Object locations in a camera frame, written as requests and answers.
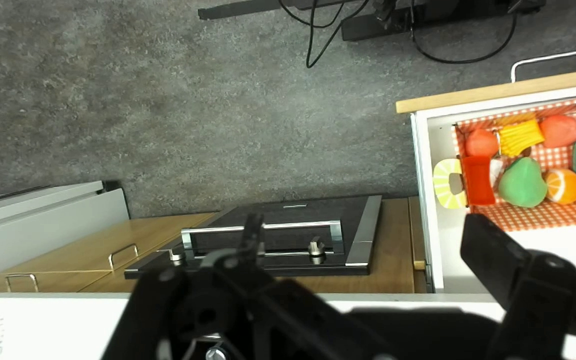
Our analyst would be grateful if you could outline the wooden base cabinet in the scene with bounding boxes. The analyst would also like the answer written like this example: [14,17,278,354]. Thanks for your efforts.
[369,196,433,295]

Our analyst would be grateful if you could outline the wooden drawer with metal handle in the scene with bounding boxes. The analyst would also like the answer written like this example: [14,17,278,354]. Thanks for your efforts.
[394,47,576,295]

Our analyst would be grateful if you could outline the white toy piece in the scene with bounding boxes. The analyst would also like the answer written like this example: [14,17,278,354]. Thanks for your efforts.
[489,157,509,191]

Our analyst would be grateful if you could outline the white appliance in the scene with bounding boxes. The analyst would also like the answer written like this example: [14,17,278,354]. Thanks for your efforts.
[0,177,134,285]

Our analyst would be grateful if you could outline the yellow toy corn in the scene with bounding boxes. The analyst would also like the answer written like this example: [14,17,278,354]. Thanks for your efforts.
[497,116,547,157]

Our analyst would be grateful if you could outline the black floor cable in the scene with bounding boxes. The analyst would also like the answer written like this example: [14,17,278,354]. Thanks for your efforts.
[411,0,521,66]
[276,0,374,70]

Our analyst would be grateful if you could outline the green toy pear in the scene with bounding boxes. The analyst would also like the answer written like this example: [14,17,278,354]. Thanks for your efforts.
[497,156,548,210]

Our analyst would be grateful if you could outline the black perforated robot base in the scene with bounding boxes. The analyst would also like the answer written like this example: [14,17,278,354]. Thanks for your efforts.
[341,0,550,44]

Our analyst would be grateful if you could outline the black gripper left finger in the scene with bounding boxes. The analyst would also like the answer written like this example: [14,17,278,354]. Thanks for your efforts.
[105,211,344,360]

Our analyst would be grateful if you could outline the small red toy tomato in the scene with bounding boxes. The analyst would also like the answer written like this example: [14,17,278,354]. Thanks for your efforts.
[465,126,502,159]

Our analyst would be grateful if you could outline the red checkered drawer liner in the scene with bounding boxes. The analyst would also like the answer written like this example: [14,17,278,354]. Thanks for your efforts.
[455,91,576,234]

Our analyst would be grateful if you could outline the yellow-green toy fruit slice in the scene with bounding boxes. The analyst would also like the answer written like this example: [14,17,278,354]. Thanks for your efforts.
[433,156,470,210]

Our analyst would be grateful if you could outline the orange toy orange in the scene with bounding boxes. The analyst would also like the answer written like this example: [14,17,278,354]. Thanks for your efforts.
[544,167,576,205]

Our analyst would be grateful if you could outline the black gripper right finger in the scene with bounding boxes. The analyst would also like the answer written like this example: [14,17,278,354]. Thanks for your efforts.
[460,211,576,360]

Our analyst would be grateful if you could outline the pink-red round toy fruit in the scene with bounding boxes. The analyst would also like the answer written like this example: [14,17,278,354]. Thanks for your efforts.
[539,112,576,150]

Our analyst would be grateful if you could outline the grey metal base leg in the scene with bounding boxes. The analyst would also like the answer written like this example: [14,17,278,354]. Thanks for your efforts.
[197,0,317,21]

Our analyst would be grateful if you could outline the wooden drawers with metal handles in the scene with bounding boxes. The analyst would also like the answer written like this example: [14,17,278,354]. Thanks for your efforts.
[0,210,220,295]

